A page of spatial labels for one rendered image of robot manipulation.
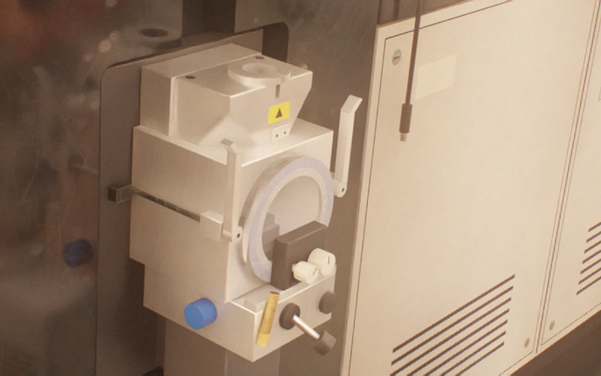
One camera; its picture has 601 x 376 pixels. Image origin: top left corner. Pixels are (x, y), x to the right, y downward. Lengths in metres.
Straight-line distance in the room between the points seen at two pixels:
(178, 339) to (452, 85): 0.38
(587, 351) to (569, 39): 0.52
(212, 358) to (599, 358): 0.88
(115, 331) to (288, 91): 0.21
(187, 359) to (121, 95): 0.20
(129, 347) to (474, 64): 0.44
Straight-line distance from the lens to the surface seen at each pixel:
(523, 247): 1.36
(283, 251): 0.80
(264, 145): 0.80
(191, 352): 0.88
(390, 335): 1.17
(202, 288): 0.81
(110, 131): 0.80
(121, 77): 0.80
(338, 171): 0.84
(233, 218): 0.76
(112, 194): 0.82
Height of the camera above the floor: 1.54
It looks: 23 degrees down
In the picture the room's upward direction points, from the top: 5 degrees clockwise
